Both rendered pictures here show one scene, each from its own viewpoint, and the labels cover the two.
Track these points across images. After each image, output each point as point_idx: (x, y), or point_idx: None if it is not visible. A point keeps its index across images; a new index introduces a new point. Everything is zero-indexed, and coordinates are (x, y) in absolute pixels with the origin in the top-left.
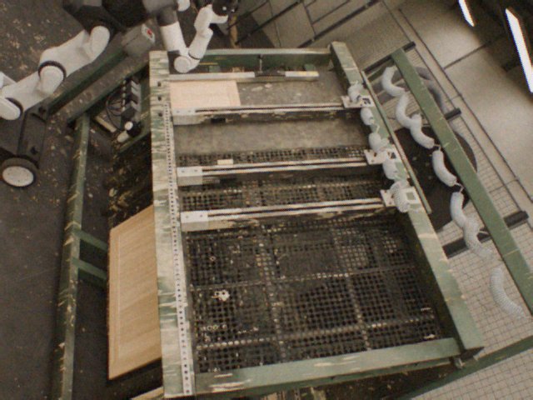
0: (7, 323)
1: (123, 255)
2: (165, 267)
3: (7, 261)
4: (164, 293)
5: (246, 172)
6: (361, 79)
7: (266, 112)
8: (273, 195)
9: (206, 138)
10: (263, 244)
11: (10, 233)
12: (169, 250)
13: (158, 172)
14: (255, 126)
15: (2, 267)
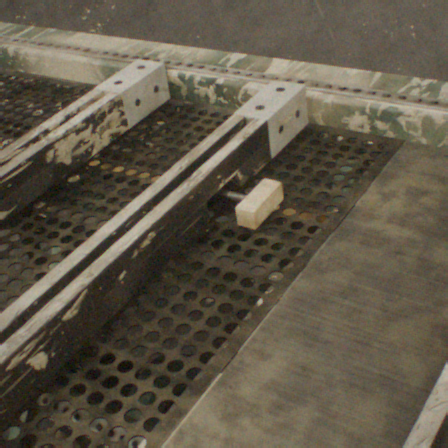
0: (278, 57)
1: None
2: (84, 40)
3: (384, 53)
4: (43, 32)
5: (148, 187)
6: None
7: (425, 404)
8: (40, 266)
9: (431, 217)
10: None
11: (444, 58)
12: (108, 49)
13: (330, 73)
14: (409, 389)
15: (372, 44)
